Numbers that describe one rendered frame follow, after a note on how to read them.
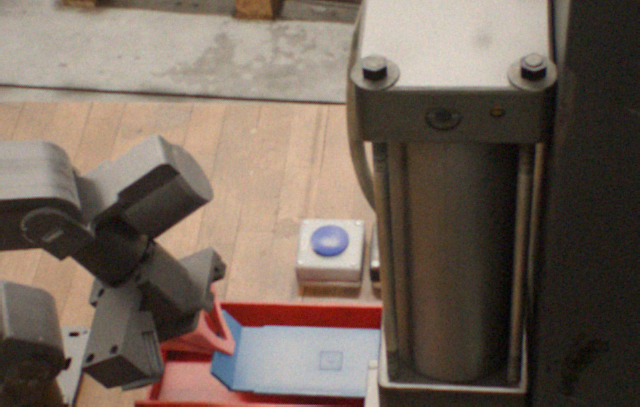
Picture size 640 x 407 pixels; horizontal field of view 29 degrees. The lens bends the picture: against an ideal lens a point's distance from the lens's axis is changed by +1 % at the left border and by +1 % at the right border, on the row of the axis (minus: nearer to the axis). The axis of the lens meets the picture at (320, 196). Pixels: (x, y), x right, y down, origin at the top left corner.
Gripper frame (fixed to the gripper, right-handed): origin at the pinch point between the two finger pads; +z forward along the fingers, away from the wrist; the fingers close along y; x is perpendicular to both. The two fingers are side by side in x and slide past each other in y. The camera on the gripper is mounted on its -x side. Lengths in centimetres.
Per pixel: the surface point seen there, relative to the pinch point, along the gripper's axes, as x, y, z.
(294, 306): 5.2, 4.7, 3.6
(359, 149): -13.8, 32.9, -26.9
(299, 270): 12.4, 2.6, 6.2
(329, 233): 16.3, 5.7, 6.5
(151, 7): 171, -96, 57
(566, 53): -27, 51, -38
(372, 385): -18.5, 24.2, -11.2
